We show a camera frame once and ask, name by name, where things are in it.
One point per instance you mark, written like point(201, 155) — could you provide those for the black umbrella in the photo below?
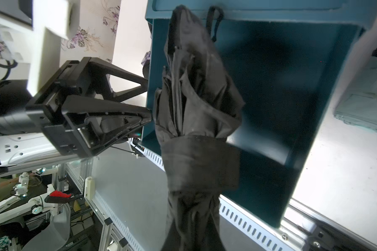
point(195, 111)

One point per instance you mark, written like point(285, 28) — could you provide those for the aluminium front rail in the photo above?
point(334, 205)

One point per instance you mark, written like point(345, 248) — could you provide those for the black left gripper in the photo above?
point(74, 124)

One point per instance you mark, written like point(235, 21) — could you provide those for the teal drawer cabinet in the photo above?
point(285, 58)

